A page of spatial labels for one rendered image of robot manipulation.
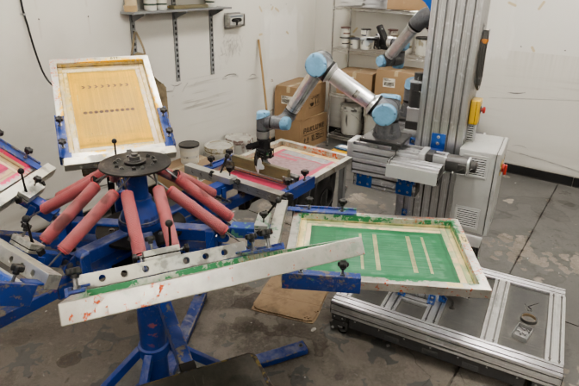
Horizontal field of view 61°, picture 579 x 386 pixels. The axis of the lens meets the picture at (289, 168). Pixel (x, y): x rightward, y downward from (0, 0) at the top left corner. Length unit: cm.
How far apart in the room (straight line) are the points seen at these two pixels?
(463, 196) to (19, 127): 314
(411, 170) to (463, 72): 57
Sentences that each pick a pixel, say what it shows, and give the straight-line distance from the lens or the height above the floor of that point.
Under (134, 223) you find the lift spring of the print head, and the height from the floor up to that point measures 118.
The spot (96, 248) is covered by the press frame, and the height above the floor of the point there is 102.
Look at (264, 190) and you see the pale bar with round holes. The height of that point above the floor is 104.
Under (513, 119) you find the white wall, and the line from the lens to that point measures 602.
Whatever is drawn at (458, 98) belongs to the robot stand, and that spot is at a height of 148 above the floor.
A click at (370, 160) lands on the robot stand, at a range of 275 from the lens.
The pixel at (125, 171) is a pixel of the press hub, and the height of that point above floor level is 131.
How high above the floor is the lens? 207
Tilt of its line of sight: 21 degrees down
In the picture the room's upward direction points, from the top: 1 degrees clockwise
